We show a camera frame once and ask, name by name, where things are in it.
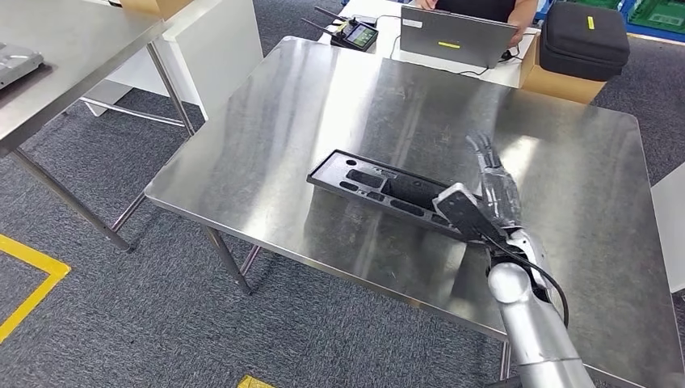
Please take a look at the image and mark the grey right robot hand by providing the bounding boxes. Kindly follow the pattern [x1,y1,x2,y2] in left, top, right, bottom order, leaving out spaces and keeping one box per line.
[464,131,523,231]

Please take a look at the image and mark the black plastic plate part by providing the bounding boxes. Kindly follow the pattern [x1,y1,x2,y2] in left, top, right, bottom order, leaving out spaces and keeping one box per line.
[305,149,483,243]

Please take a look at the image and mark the stainless steel workbench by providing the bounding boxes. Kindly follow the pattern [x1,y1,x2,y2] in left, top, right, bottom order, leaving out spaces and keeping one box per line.
[144,34,685,388]

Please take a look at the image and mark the cardboard box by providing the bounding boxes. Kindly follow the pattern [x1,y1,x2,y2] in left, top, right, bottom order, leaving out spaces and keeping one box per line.
[519,32,607,105]

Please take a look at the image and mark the white desk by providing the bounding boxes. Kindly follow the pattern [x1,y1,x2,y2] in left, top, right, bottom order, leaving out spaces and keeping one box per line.
[318,0,539,90]

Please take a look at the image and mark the person's left hand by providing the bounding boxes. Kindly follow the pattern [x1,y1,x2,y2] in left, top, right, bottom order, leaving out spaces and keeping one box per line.
[505,20,532,49]

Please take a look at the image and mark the grey laptop yellow sticker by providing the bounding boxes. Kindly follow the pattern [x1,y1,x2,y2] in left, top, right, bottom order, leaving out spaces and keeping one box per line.
[400,5,519,70]

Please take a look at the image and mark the white table chrome legs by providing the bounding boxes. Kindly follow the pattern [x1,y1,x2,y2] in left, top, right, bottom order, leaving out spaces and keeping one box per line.
[649,162,685,294]

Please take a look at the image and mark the black carrying case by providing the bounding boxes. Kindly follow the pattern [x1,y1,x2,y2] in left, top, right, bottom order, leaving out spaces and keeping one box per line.
[539,1,632,82]

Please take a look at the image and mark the black remote controller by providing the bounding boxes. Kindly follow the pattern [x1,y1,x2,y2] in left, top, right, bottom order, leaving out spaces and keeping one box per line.
[300,5,380,53]

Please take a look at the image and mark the green plastic crate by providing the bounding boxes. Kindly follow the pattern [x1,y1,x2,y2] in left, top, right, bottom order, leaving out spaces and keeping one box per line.
[627,0,685,36]

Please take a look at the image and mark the white cabinet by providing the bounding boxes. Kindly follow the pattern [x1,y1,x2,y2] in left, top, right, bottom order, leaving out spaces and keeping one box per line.
[80,0,264,121]

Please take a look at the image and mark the brown cardboard carton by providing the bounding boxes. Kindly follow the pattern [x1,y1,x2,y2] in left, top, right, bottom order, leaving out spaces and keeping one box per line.
[118,0,194,21]

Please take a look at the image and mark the stainless steel table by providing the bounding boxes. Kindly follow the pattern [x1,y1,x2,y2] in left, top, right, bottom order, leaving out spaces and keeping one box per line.
[0,0,197,254]

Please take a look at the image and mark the grey flat metal case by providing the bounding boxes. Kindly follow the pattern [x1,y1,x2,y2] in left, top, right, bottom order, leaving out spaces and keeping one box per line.
[0,42,45,90]

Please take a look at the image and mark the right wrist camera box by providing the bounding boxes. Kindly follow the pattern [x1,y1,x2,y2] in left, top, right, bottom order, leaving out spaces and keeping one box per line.
[432,183,508,247]

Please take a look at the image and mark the black laptop cable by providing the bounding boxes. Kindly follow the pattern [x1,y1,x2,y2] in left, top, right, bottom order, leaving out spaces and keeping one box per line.
[457,47,524,78]

